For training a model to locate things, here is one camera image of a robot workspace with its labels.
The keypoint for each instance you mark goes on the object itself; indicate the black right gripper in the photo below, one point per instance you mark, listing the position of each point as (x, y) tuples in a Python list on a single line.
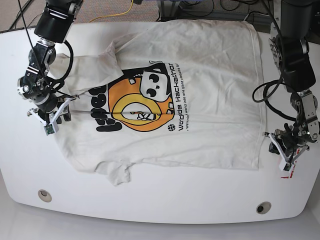
[(49, 104)]

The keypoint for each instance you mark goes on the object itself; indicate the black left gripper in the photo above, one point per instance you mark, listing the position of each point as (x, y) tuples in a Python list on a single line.
[(289, 140)]

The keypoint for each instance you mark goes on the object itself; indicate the white t-shirt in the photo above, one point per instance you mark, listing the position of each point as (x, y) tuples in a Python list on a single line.
[(178, 94)]

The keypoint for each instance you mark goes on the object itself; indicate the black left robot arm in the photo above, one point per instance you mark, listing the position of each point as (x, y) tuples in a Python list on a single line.
[(291, 21)]

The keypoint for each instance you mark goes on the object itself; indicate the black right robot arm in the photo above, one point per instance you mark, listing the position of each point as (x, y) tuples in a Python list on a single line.
[(52, 28)]

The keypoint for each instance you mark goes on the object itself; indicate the red tape rectangle marker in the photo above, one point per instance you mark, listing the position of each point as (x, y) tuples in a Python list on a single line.
[(289, 174)]

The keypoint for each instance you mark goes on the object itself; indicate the right table cable grommet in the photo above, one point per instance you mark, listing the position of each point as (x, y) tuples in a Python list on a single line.
[(263, 208)]

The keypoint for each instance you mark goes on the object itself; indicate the table cable grommet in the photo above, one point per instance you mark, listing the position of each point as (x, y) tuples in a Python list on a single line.
[(45, 196), (263, 208)]

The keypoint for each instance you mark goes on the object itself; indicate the left table cable grommet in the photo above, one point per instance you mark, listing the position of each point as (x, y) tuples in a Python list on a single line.
[(45, 196)]

